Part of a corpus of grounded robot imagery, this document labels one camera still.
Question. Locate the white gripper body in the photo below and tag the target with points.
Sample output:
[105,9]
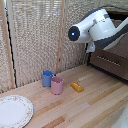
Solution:
[90,47]

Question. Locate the brown drawer front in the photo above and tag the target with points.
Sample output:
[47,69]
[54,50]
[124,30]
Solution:
[110,68]
[118,50]

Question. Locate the pink plastic cup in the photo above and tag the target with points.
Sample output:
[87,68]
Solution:
[57,85]

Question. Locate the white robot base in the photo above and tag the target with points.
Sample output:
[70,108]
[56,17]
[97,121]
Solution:
[121,118]

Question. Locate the blue plastic cup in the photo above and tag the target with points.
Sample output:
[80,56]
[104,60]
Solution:
[47,78]

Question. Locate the woven bamboo screen panel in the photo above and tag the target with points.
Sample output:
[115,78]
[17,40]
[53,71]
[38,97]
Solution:
[75,56]
[35,40]
[4,50]

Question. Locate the yellow rectangular block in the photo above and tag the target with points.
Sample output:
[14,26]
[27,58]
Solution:
[77,87]

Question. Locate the white floral rimmed plate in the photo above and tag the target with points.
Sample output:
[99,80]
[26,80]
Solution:
[14,111]

